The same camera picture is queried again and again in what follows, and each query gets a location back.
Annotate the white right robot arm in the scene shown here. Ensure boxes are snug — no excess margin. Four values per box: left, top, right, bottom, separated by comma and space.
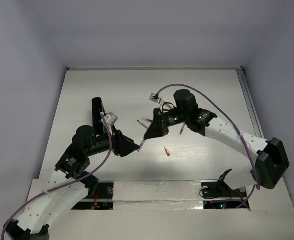
143, 89, 290, 196

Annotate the black stationery container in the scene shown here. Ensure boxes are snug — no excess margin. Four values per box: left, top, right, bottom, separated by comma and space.
91, 97, 106, 135

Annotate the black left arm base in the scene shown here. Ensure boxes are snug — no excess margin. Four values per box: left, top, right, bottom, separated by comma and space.
72, 182, 114, 211

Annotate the clear red gel pen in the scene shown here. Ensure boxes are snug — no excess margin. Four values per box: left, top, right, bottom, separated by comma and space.
137, 120, 148, 129

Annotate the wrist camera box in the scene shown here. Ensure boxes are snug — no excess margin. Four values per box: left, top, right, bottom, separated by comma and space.
149, 93, 163, 105
100, 112, 118, 127

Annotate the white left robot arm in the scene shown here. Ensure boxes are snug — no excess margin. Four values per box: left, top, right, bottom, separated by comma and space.
1, 124, 139, 240

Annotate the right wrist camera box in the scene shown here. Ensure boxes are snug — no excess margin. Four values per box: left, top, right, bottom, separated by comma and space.
149, 93, 163, 105

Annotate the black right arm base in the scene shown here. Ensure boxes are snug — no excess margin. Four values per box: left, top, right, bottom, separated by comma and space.
198, 175, 247, 210

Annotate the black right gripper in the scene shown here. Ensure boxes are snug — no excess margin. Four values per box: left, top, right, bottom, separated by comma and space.
144, 107, 188, 140

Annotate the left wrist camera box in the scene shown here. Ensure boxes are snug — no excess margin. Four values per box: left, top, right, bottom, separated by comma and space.
100, 112, 118, 127

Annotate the white pen red cap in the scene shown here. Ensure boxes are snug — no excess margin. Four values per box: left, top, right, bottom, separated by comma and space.
137, 139, 145, 152

